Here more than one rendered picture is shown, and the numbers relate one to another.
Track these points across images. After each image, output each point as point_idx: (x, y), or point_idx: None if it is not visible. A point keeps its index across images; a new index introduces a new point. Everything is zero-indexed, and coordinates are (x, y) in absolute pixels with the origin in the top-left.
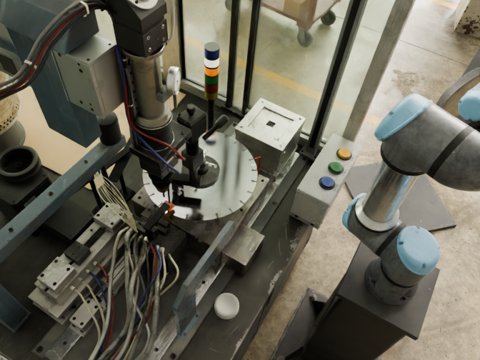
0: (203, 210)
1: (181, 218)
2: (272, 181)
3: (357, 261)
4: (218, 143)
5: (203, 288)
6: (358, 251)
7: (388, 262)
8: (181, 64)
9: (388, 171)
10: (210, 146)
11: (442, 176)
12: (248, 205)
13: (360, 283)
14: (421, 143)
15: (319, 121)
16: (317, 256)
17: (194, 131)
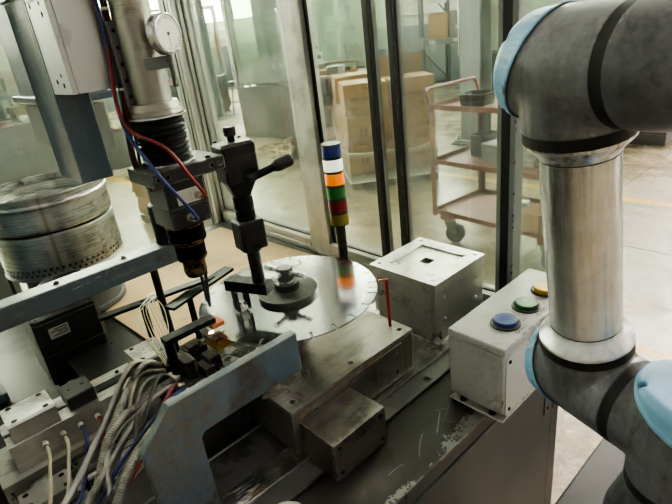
0: (268, 333)
1: (229, 340)
2: (429, 350)
3: (584, 483)
4: (330, 267)
5: (256, 489)
6: (586, 465)
7: (628, 444)
8: (328, 221)
9: (546, 177)
10: (316, 270)
11: (613, 81)
12: (363, 357)
13: None
14: (560, 43)
15: (503, 250)
16: None
17: (232, 162)
